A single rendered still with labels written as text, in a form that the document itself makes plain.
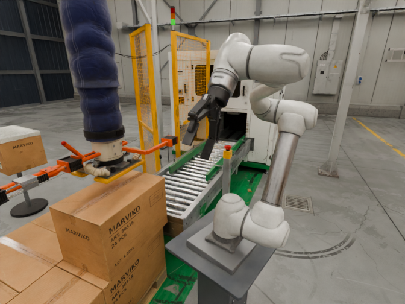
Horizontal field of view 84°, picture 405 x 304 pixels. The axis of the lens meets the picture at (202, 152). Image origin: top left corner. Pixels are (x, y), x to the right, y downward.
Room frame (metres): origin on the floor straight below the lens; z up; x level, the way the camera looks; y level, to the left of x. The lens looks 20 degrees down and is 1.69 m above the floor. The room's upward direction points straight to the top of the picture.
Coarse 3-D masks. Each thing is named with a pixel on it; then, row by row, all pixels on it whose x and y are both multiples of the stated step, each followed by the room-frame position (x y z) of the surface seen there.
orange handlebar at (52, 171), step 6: (126, 144) 1.41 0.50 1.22; (162, 144) 1.37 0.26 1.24; (126, 150) 1.29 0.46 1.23; (132, 150) 1.27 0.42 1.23; (138, 150) 1.25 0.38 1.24; (144, 150) 1.25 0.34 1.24; (150, 150) 1.26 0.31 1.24; (84, 156) 1.17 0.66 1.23; (90, 156) 1.16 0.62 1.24; (96, 156) 1.19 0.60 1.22; (48, 168) 0.99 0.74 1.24; (54, 168) 0.99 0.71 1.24; (60, 168) 1.00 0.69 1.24; (66, 168) 1.03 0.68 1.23; (36, 174) 0.94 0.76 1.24; (48, 174) 0.94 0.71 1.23; (54, 174) 0.97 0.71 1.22; (6, 186) 0.83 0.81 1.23; (18, 186) 0.83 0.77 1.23; (6, 192) 0.79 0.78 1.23
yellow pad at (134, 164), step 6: (132, 162) 1.34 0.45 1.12; (138, 162) 1.35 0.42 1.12; (144, 162) 1.39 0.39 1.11; (114, 168) 1.20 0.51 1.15; (126, 168) 1.25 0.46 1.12; (132, 168) 1.28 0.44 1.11; (114, 174) 1.17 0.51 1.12; (120, 174) 1.19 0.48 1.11; (96, 180) 1.12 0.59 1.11; (102, 180) 1.10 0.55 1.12; (108, 180) 1.11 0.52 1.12
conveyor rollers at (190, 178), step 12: (216, 144) 3.48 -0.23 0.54; (228, 144) 3.49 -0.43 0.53; (216, 156) 2.92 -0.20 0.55; (180, 168) 2.53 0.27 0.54; (192, 168) 2.55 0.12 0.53; (204, 168) 2.51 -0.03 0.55; (168, 180) 2.19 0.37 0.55; (180, 180) 2.22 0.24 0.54; (192, 180) 2.25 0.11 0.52; (204, 180) 2.20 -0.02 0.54; (168, 192) 1.96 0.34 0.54; (180, 192) 1.94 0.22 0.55; (192, 192) 1.96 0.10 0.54; (168, 204) 1.75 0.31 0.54; (180, 204) 1.73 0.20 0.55
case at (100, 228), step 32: (96, 192) 1.27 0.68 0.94; (128, 192) 1.27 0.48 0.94; (160, 192) 1.43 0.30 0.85; (64, 224) 1.07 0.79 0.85; (96, 224) 0.96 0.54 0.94; (128, 224) 1.12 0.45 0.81; (160, 224) 1.41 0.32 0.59; (64, 256) 1.10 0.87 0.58; (96, 256) 0.98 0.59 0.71; (128, 256) 1.09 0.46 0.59
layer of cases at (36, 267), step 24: (48, 216) 1.57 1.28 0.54; (0, 240) 1.29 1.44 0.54; (24, 240) 1.29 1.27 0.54; (48, 240) 1.29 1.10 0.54; (0, 264) 1.08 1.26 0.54; (24, 264) 1.08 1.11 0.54; (48, 264) 1.08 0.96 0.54; (72, 264) 1.08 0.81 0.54; (144, 264) 1.22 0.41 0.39; (0, 288) 0.91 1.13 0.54; (24, 288) 0.91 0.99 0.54; (48, 288) 0.91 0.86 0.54; (72, 288) 0.91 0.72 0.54; (96, 288) 0.91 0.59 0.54; (120, 288) 1.01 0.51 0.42; (144, 288) 1.20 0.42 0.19
